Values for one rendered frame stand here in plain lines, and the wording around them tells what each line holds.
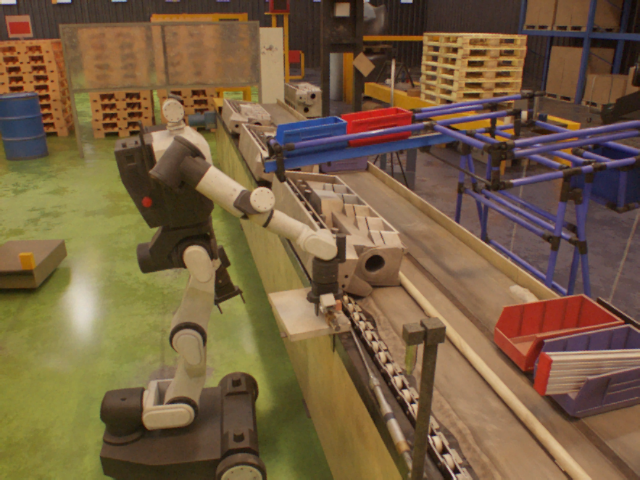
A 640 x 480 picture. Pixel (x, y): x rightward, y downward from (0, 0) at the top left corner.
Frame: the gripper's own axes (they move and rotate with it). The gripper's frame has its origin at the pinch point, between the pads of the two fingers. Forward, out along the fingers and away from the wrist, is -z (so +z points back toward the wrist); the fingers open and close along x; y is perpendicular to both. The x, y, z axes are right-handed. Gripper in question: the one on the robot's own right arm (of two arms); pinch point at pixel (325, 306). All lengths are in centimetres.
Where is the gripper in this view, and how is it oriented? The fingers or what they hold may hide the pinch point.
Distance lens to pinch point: 183.0
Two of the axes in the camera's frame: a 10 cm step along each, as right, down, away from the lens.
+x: 9.4, -1.3, 3.1
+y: -3.3, -3.6, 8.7
